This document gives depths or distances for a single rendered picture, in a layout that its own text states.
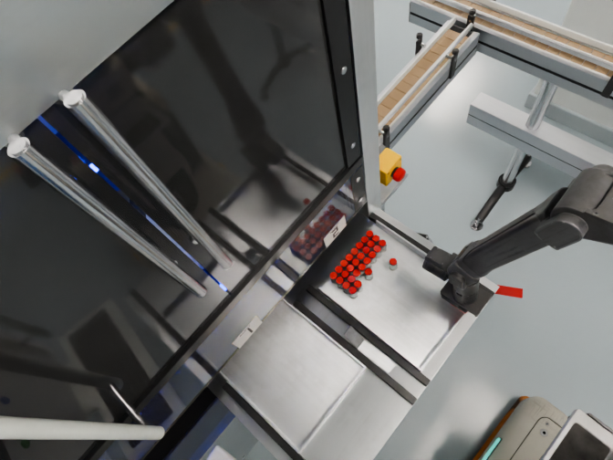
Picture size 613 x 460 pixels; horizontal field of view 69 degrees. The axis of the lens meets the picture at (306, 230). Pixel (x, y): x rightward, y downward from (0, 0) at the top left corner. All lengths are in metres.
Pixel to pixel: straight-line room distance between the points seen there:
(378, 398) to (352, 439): 0.12
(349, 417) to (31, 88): 0.99
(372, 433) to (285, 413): 0.22
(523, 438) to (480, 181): 1.23
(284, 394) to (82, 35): 0.98
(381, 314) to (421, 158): 1.41
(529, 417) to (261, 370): 1.02
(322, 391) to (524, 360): 1.17
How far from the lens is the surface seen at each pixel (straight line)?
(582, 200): 0.66
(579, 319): 2.30
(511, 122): 1.99
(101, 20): 0.49
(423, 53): 1.61
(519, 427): 1.87
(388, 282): 1.27
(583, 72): 1.67
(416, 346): 1.23
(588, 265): 2.40
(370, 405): 1.21
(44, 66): 0.48
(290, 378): 1.24
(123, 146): 0.47
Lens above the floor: 2.09
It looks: 63 degrees down
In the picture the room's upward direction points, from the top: 21 degrees counter-clockwise
